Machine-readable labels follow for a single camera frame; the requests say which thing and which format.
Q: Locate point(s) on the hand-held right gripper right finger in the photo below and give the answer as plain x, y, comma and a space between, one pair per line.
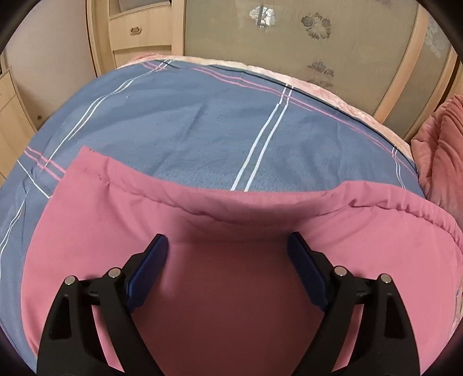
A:
307, 278

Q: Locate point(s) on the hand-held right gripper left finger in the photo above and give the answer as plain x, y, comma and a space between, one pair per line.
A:
146, 278

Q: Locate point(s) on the pink and cream jacket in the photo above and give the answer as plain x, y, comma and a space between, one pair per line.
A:
235, 235

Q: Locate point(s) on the blue plaid bed sheet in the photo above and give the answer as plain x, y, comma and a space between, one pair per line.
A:
181, 119

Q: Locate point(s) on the pink quilt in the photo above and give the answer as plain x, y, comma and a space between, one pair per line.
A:
441, 155

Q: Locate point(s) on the wooden wardrobe with floral doors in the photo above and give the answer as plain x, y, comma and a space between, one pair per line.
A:
253, 32

